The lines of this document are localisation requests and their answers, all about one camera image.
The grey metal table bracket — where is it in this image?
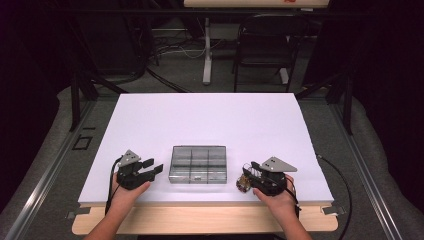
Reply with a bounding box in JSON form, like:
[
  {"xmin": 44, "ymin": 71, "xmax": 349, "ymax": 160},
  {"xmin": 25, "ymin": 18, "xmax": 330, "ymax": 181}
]
[
  {"xmin": 321, "ymin": 204, "xmax": 346, "ymax": 216},
  {"xmin": 65, "ymin": 206, "xmax": 92, "ymax": 221}
]

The person's left hand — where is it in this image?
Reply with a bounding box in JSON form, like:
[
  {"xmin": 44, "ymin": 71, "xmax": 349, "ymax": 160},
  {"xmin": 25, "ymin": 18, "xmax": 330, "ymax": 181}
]
[{"xmin": 111, "ymin": 172, "xmax": 152, "ymax": 210}]

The brown beaded jewelry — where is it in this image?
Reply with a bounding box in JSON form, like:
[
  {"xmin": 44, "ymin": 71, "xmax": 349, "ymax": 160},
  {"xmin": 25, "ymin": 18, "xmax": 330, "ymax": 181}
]
[{"xmin": 235, "ymin": 162, "xmax": 260, "ymax": 194}]

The black curtain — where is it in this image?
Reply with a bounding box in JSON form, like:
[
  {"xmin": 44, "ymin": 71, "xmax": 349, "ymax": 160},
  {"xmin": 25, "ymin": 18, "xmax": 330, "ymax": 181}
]
[
  {"xmin": 349, "ymin": 0, "xmax": 424, "ymax": 213},
  {"xmin": 0, "ymin": 0, "xmax": 73, "ymax": 214}
]

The thick black floor cable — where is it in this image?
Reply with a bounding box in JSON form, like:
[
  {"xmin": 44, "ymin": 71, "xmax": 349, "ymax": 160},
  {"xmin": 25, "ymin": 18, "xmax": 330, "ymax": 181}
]
[{"xmin": 145, "ymin": 66, "xmax": 192, "ymax": 94}]

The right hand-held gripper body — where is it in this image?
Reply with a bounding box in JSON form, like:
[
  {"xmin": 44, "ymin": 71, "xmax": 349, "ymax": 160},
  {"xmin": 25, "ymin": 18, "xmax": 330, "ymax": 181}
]
[{"xmin": 253, "ymin": 156, "xmax": 298, "ymax": 197}]

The right hand-held gripper black cable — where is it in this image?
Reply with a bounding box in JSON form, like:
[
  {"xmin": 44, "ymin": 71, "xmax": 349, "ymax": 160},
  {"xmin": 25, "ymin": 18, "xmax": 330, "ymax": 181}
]
[{"xmin": 284, "ymin": 179, "xmax": 303, "ymax": 219}]

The person's right hand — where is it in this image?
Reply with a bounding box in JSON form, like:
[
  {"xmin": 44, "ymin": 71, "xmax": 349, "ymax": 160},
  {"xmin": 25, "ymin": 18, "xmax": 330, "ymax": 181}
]
[{"xmin": 252, "ymin": 174, "xmax": 300, "ymax": 218}]

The light wooden table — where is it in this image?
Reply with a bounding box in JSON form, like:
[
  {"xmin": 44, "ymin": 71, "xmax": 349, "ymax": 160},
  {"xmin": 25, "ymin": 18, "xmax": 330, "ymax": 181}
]
[{"xmin": 71, "ymin": 201, "xmax": 339, "ymax": 236}]

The hand-held gripper black cable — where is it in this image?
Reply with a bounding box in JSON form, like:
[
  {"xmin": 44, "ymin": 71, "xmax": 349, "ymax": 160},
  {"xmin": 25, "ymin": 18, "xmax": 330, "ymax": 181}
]
[
  {"xmin": 104, "ymin": 156, "xmax": 125, "ymax": 216},
  {"xmin": 284, "ymin": 179, "xmax": 303, "ymax": 219}
]

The left hand-held gripper black cable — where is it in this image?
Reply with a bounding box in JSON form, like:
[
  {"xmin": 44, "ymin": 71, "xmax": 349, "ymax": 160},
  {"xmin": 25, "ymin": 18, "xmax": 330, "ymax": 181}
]
[{"xmin": 104, "ymin": 156, "xmax": 125, "ymax": 216}]

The black folding chair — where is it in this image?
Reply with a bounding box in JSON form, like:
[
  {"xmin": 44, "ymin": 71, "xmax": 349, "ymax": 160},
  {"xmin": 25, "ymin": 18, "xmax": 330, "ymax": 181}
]
[{"xmin": 231, "ymin": 13, "xmax": 310, "ymax": 94}]

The thin black floor cable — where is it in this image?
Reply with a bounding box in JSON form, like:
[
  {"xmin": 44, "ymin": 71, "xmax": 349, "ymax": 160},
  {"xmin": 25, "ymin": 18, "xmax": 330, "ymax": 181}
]
[{"xmin": 316, "ymin": 154, "xmax": 354, "ymax": 240}]

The black metal stand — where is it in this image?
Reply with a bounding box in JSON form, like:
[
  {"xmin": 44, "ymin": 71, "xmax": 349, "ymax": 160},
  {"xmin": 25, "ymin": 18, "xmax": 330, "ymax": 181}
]
[
  {"xmin": 68, "ymin": 64, "xmax": 128, "ymax": 133},
  {"xmin": 294, "ymin": 71, "xmax": 354, "ymax": 136}
]

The wooden desk with white legs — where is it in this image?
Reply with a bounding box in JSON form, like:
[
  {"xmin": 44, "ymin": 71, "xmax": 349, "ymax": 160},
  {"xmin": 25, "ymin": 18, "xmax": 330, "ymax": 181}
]
[{"xmin": 183, "ymin": 0, "xmax": 331, "ymax": 86}]

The bundle of floor cables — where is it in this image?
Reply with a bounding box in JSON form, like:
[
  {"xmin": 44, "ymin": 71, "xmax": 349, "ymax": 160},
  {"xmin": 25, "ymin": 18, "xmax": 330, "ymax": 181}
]
[{"xmin": 146, "ymin": 29, "xmax": 224, "ymax": 62}]

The clear plastic compartment box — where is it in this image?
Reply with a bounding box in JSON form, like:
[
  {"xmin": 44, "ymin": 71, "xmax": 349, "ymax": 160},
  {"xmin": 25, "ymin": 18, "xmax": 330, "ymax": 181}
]
[{"xmin": 168, "ymin": 144, "xmax": 228, "ymax": 185}]

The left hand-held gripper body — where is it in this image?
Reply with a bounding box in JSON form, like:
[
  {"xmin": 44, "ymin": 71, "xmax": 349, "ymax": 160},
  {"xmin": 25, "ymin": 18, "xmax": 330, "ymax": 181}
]
[{"xmin": 115, "ymin": 149, "xmax": 150, "ymax": 191}]

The aluminium floor rail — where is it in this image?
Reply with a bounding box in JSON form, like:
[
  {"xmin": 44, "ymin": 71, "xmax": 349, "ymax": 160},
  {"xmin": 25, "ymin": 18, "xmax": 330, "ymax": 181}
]
[
  {"xmin": 3, "ymin": 99, "xmax": 98, "ymax": 240},
  {"xmin": 328, "ymin": 102, "xmax": 405, "ymax": 240}
]

